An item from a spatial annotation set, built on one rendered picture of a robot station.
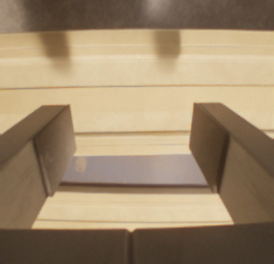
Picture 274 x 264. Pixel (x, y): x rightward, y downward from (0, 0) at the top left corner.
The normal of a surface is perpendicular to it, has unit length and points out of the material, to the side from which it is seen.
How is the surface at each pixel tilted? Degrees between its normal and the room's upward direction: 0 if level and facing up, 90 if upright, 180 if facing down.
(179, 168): 0
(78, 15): 0
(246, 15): 0
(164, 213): 11
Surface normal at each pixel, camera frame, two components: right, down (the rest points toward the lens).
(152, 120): 0.02, 0.57
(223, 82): 0.02, 0.22
